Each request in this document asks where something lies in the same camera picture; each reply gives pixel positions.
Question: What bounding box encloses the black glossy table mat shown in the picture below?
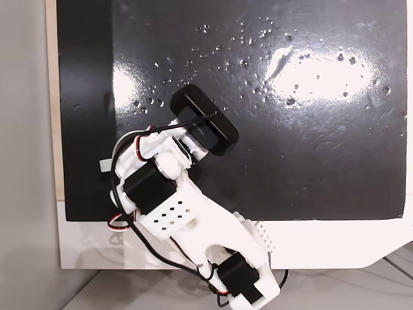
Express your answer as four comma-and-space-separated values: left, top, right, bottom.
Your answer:
56, 0, 408, 223

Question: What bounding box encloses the light wooden board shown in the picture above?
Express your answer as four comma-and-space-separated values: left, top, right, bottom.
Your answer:
44, 0, 66, 202

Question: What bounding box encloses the black oval camera box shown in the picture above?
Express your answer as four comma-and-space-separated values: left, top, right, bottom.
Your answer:
169, 84, 240, 158

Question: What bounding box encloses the stainless steel cup with handle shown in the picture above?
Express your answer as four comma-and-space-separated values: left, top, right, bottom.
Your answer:
99, 129, 143, 181

